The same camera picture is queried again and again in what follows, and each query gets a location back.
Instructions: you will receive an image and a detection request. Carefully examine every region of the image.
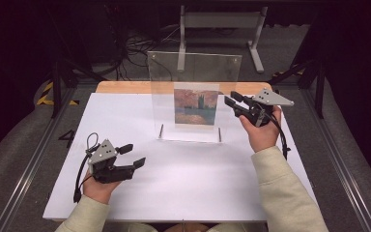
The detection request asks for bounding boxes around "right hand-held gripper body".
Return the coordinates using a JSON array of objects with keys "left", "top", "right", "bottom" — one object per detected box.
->
[{"left": 234, "top": 88, "right": 295, "bottom": 128}]

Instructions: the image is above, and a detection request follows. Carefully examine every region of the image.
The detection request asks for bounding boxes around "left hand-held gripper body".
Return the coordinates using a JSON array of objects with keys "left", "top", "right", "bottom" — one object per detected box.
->
[{"left": 87, "top": 138, "right": 134, "bottom": 185}]

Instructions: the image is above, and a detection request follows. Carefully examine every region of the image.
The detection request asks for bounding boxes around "picture card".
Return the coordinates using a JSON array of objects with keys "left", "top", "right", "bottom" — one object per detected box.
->
[{"left": 173, "top": 82, "right": 220, "bottom": 131}]

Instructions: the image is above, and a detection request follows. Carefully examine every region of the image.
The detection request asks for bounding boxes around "clear acrylic photo frame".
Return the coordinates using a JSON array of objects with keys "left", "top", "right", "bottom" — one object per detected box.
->
[{"left": 147, "top": 50, "right": 243, "bottom": 143}]

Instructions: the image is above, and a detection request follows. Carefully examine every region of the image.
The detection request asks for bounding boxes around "person's left hand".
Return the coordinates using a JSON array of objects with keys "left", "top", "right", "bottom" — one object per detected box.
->
[{"left": 82, "top": 169, "right": 124, "bottom": 205}]

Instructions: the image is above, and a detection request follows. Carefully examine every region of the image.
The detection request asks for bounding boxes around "person's right hand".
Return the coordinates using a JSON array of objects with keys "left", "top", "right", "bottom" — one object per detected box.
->
[{"left": 239, "top": 105, "right": 283, "bottom": 154}]

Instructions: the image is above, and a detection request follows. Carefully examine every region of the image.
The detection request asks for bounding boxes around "yellow black hazard tape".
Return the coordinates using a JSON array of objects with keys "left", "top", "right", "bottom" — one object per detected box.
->
[{"left": 271, "top": 66, "right": 304, "bottom": 79}]

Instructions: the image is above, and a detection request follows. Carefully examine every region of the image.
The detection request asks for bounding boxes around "white board sheet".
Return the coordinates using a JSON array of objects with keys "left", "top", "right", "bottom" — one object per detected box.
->
[{"left": 43, "top": 92, "right": 318, "bottom": 223}]

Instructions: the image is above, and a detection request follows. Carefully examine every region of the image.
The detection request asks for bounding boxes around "black metal stand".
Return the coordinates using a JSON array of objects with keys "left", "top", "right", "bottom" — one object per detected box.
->
[
  {"left": 269, "top": 61, "right": 328, "bottom": 120},
  {"left": 49, "top": 57, "right": 108, "bottom": 120}
]

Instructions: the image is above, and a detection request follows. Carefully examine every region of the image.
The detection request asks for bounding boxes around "wooden table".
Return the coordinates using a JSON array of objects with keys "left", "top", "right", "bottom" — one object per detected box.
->
[{"left": 95, "top": 80, "right": 273, "bottom": 97}]

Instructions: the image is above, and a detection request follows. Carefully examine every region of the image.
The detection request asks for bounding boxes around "grey metal stand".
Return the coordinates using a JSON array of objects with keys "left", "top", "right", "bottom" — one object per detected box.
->
[{"left": 177, "top": 5, "right": 269, "bottom": 74}]

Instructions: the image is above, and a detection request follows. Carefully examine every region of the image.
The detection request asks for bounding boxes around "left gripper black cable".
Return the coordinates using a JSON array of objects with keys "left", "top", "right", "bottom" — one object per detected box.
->
[{"left": 72, "top": 131, "right": 100, "bottom": 204}]

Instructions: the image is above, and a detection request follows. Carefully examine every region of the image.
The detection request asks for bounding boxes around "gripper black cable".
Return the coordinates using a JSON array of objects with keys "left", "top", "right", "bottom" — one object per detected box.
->
[
  {"left": 72, "top": 131, "right": 100, "bottom": 204},
  {"left": 269, "top": 112, "right": 292, "bottom": 160}
]

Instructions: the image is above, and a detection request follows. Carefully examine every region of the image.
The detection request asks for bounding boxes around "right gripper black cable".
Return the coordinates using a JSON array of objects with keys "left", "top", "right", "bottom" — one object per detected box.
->
[{"left": 269, "top": 112, "right": 292, "bottom": 160}]

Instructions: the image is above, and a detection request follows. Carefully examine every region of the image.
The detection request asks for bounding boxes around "aluminium floor rail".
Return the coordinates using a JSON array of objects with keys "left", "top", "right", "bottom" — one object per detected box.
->
[
  {"left": 0, "top": 86, "right": 78, "bottom": 232},
  {"left": 298, "top": 86, "right": 371, "bottom": 232}
]

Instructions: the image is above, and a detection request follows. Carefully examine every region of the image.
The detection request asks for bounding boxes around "bundle of black floor cables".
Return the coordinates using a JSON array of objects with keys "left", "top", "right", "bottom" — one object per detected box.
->
[{"left": 102, "top": 4, "right": 182, "bottom": 82}]

